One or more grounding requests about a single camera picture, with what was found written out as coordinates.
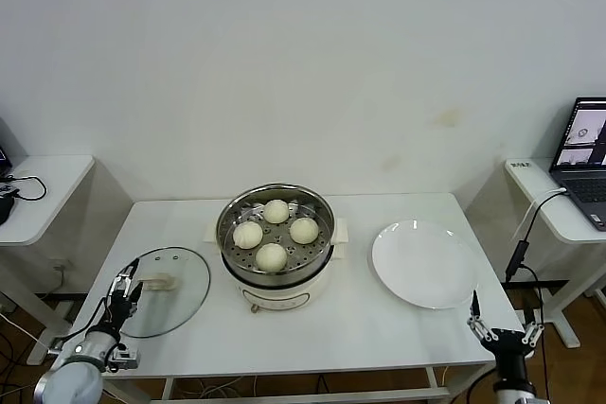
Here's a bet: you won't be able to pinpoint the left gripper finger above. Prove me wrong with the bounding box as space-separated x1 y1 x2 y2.
116 257 141 290
128 279 145 314

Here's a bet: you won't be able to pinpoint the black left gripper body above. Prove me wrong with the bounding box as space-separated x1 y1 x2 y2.
104 283 142 329

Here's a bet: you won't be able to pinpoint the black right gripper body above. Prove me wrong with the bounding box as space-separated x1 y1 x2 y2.
487 326 536 379

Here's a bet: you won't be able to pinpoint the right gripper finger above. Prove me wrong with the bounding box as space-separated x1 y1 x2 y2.
467 290 497 343
520 307 545 346

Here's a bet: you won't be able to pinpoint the glass lid with cream handle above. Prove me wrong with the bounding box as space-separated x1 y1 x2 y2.
112 246 212 339

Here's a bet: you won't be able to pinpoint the white steamed baozi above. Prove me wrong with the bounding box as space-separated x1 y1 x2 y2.
233 221 264 250
263 199 290 224
289 217 320 244
255 242 289 272

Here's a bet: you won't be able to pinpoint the perforated steel steamer basket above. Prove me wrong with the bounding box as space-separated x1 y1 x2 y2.
216 182 336 277

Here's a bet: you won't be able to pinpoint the white rectangular table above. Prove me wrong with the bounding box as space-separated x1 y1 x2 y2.
52 191 536 404

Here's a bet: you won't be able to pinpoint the white round plate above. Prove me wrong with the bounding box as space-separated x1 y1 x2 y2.
371 219 481 309

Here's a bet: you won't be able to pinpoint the white side table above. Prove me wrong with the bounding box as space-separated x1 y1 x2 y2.
0 153 134 365
466 156 606 349

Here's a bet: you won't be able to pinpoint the black computer mouse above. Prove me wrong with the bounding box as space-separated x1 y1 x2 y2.
0 195 17 226

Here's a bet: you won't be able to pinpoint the cream electric cooking pot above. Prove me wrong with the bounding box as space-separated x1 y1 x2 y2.
203 217 352 315

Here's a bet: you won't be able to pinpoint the grey open laptop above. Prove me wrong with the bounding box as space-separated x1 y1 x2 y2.
548 95 606 234

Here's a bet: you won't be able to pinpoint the black laptop with lit screen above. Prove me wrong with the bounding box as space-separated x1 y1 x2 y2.
0 114 30 177

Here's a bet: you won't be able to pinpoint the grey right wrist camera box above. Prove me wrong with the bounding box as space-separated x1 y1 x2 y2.
491 383 540 404

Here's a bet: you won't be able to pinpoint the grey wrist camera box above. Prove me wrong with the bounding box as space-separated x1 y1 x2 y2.
109 348 142 371
491 383 540 404

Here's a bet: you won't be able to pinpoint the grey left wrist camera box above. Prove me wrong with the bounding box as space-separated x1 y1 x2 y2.
109 348 142 371

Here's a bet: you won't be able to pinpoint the white wall socket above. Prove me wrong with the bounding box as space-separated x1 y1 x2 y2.
49 255 78 273

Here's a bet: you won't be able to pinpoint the black cable with adapter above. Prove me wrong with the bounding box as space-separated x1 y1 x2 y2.
504 195 569 404

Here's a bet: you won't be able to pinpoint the white floor cable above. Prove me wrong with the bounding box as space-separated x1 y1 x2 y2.
0 311 62 358

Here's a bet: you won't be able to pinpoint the tangled cables under table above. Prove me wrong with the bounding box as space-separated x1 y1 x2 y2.
179 373 259 398

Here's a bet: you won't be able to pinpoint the black looped cable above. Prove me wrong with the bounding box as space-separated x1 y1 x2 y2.
0 174 48 202

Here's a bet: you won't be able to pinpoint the white laptop cable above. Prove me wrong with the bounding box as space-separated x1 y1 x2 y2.
513 187 569 240

